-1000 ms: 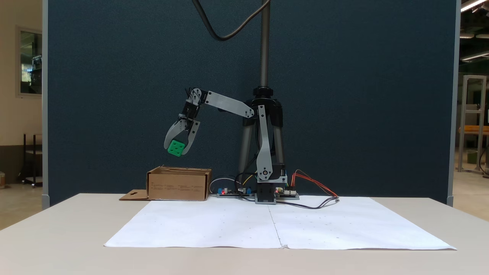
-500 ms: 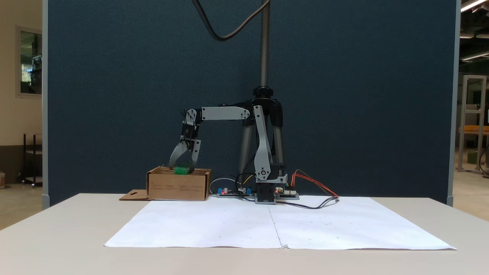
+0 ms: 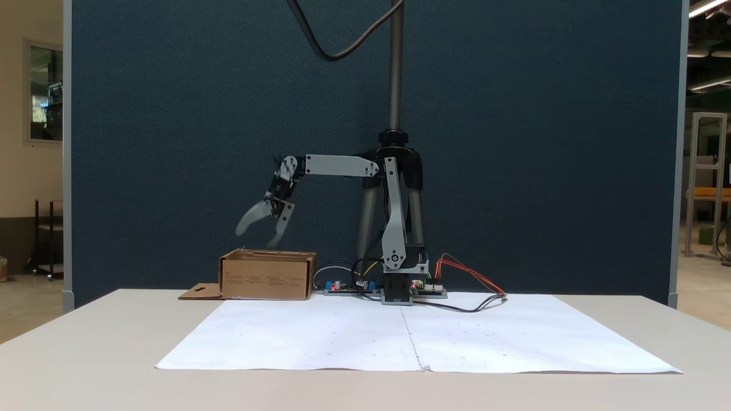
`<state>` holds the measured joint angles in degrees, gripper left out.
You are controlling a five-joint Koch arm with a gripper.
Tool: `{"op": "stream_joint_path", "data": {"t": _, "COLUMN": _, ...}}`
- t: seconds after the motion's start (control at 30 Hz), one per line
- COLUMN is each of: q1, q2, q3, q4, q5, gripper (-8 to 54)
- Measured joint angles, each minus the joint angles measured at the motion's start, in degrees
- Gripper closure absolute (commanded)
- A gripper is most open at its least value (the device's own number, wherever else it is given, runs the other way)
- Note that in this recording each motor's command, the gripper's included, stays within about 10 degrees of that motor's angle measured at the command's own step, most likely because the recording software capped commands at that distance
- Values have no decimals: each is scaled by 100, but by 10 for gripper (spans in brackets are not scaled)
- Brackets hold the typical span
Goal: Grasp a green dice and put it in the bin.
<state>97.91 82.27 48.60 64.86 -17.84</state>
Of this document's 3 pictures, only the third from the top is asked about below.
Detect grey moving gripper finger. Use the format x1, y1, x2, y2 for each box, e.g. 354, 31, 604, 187
235, 198, 275, 237

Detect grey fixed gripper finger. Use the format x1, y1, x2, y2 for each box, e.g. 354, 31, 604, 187
267, 201, 296, 249

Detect brown cardboard box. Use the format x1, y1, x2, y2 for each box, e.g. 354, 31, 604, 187
178, 248, 317, 301

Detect circuit board with blue parts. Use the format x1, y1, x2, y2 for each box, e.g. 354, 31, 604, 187
324, 279, 381, 296

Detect dark blue partition panel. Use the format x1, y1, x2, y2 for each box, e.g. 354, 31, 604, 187
63, 0, 689, 312

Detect white paper sheet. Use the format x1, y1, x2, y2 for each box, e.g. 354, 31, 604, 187
401, 292, 684, 375
155, 298, 424, 372

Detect circuit board with white connectors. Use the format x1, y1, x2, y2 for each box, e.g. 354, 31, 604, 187
412, 280, 448, 299

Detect black shelf rack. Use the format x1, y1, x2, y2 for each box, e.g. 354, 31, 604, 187
31, 198, 65, 281

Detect thin white cable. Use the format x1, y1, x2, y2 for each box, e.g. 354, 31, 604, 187
312, 263, 358, 292

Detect thin black motor wire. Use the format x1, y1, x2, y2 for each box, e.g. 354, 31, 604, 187
351, 257, 385, 293

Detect thick black hanging cable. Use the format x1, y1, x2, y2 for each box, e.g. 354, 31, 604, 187
286, 0, 405, 62

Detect black camera tripod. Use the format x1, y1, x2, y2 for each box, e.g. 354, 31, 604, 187
355, 0, 427, 269

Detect orange and red wires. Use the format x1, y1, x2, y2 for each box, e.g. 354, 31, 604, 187
435, 254, 508, 297

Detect black cable on table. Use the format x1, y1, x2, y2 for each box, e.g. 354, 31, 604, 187
413, 293, 508, 313

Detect wall window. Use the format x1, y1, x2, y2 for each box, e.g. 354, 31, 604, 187
23, 38, 64, 147

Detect aluminium profile frame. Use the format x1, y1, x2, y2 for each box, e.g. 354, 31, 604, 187
683, 112, 729, 261

